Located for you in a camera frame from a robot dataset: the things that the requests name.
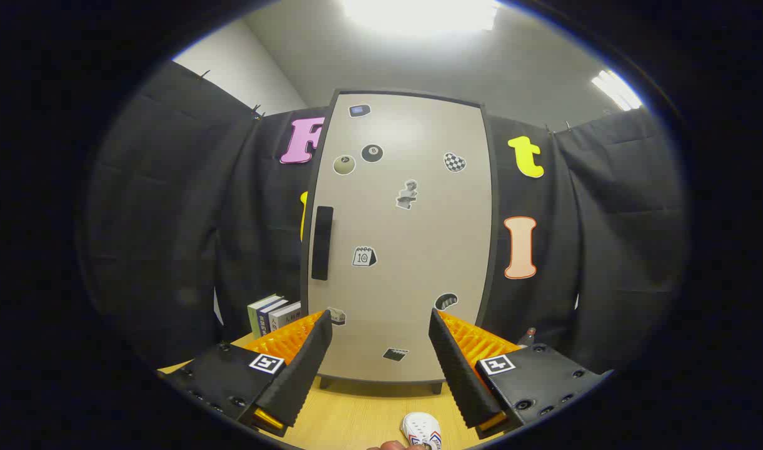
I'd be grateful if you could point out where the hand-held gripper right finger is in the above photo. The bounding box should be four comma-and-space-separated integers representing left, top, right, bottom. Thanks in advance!
428, 307, 610, 439

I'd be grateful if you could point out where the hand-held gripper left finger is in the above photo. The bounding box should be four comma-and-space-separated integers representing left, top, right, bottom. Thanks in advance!
159, 309, 333, 438

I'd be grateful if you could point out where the white canvas shoe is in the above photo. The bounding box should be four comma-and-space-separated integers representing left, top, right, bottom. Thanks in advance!
400, 412, 443, 450

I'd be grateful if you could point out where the beige shoe cabinet door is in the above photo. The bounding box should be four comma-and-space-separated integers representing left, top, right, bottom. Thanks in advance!
308, 94, 493, 382

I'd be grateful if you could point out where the black cabinet door handle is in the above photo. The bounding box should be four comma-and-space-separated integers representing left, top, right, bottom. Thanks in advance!
311, 205, 335, 281

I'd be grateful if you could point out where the dark grey shoe cabinet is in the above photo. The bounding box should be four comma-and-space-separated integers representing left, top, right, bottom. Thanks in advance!
299, 87, 501, 396

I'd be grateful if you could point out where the white cover book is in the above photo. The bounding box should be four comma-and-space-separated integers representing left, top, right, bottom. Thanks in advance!
270, 302, 303, 333

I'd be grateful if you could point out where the dark blue spine book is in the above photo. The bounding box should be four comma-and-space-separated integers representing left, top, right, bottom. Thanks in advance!
256, 299, 290, 335

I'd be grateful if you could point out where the green spine book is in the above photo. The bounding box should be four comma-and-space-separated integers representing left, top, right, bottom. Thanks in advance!
247, 294, 283, 340

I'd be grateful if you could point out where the black backdrop cloth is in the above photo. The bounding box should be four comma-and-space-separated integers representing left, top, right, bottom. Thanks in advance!
84, 59, 689, 376

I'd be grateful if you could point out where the narrow ceiling light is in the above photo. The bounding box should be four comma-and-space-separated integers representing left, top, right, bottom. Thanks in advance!
591, 69, 644, 112

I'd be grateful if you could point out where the large ceiling light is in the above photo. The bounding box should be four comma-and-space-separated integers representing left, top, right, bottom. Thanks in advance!
341, 0, 501, 35

